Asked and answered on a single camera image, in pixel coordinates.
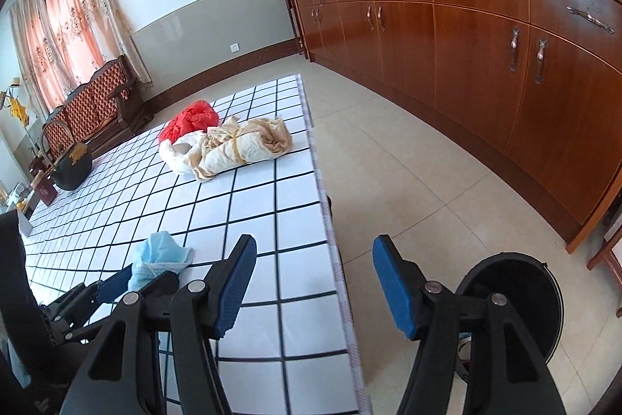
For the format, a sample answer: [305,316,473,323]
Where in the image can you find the dark wooden plant stand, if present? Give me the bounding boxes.
[283,0,307,56]

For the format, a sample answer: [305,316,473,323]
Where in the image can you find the yellow artificial flowers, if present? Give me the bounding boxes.
[0,77,35,138]

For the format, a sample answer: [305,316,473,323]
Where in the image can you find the beige plastic bag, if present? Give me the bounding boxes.
[192,116,293,182]

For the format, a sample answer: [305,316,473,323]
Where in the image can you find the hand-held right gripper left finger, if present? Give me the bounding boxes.
[58,234,257,415]

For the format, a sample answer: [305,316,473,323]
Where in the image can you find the black round bin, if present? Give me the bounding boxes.
[457,251,564,364]

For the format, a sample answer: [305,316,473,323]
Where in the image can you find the maroon box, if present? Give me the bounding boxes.
[31,179,58,207]

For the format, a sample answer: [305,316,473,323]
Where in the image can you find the wooden chair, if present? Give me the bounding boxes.
[585,201,622,319]

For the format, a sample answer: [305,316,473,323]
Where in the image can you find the wooden upholstered bench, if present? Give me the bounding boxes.
[41,54,154,153]

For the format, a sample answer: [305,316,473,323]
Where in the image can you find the white plastic bag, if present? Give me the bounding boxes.
[159,130,210,175]

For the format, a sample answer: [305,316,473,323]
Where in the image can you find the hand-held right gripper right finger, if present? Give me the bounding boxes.
[372,234,567,415]

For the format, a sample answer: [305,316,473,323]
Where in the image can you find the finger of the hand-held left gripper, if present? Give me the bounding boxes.
[63,270,180,346]
[44,266,134,328]

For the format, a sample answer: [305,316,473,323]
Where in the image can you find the pink floral curtain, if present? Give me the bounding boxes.
[10,0,152,107]

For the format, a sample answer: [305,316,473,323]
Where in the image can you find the red plastic bag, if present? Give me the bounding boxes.
[159,100,222,142]

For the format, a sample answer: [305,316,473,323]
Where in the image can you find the brown wooden cabinet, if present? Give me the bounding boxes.
[292,0,622,253]

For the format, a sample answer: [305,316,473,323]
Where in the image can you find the black basket with handle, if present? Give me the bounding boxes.
[43,121,93,192]

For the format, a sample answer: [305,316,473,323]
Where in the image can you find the light blue face mask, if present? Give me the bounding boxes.
[127,231,195,293]

